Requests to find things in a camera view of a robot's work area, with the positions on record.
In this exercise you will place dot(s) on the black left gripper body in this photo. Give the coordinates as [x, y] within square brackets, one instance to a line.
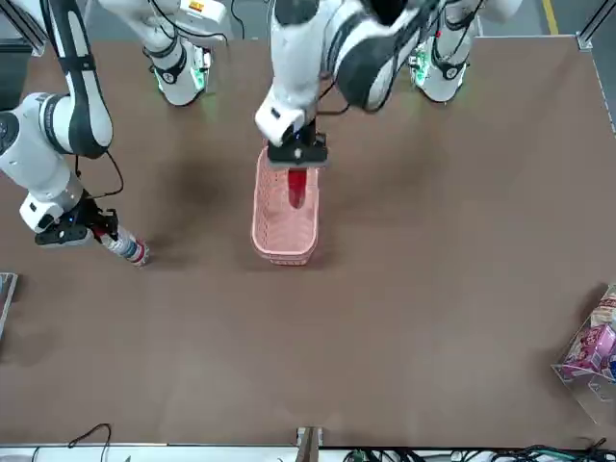
[298, 154]

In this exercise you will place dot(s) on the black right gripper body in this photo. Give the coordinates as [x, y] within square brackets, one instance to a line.
[67, 233]

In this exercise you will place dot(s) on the clear water bottle red cap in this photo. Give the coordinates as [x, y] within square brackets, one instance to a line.
[127, 248]

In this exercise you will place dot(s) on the red cola bottle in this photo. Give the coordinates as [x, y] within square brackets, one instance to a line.
[297, 187]

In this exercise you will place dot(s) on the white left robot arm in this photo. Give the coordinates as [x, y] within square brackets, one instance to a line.
[298, 58]

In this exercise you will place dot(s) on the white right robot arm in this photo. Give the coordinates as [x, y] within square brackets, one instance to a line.
[43, 149]

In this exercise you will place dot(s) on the pink plastic basket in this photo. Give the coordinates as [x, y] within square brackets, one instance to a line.
[284, 240]

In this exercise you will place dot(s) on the beige snack packet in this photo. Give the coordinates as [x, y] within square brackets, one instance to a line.
[608, 308]

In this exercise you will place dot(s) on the pink snack packet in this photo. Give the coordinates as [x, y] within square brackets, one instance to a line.
[589, 349]

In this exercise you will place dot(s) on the blue snack cup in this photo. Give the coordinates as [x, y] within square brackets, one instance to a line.
[612, 366]

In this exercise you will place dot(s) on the aluminium post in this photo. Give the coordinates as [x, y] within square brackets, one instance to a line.
[308, 445]

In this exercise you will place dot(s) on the aluminium table rail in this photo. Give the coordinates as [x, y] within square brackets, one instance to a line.
[599, 82]

